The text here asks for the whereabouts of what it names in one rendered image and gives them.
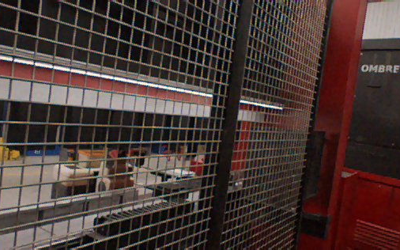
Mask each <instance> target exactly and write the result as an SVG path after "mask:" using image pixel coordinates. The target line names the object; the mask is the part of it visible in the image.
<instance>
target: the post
mask: <svg viewBox="0 0 400 250"><path fill-rule="evenodd" d="M237 4H240V6H238V5H237V9H236V4H235V3H234V2H232V9H231V12H232V13H234V14H236V15H237V16H238V17H237V18H236V23H235V27H236V29H234V34H233V39H235V40H233V41H232V39H230V38H228V37H227V40H226V36H224V35H221V46H225V41H226V47H227V48H228V49H231V45H232V54H231V59H230V61H232V63H230V64H229V70H228V72H229V73H231V74H228V80H227V84H228V85H229V86H226V95H225V96H227V97H226V98H225V105H224V107H226V108H224V110H223V116H222V118H225V119H223V120H221V119H216V128H215V129H220V126H221V129H223V130H222V131H221V135H220V140H221V142H219V146H218V151H217V152H220V153H218V154H217V160H216V154H215V153H212V154H211V158H210V154H206V158H205V164H204V165H207V164H209V159H210V164H213V163H215V162H216V163H218V165H216V171H215V174H216V175H215V177H214V182H213V185H216V186H213V191H212V196H213V197H211V202H210V198H208V199H206V204H205V208H208V207H209V203H210V206H212V208H210V212H209V218H211V219H209V222H208V227H207V229H208V228H210V229H209V230H207V233H206V232H204V233H201V235H200V226H201V222H200V221H201V220H202V211H200V210H203V206H204V200H201V201H199V205H198V211H199V212H198V215H197V220H196V222H199V223H197V224H196V225H195V233H199V234H196V235H195V236H194V245H195V244H197V243H198V242H199V237H200V245H199V250H203V248H204V243H205V242H204V243H201V242H203V241H204V240H205V239H206V240H207V239H208V241H206V247H205V250H220V246H221V231H222V226H223V221H224V215H225V206H226V196H227V190H228V181H229V175H230V170H231V165H232V151H233V146H234V140H235V135H236V121H237V116H238V111H239V105H240V96H241V90H242V80H243V71H244V66H245V61H246V55H247V41H248V35H249V30H250V25H251V15H252V5H253V0H238V3H237ZM234 20H235V15H233V14H230V20H229V25H228V35H227V36H231V37H232V30H233V27H232V26H231V25H234ZM221 46H220V50H219V55H218V57H220V58H222V59H223V56H224V51H225V49H224V48H222V47H221ZM226 75H227V74H226V73H223V72H222V77H221V71H216V82H222V83H225V84H226ZM210 192H211V187H208V188H207V189H205V188H203V189H200V199H204V198H205V196H206V197H209V196H210Z"/></svg>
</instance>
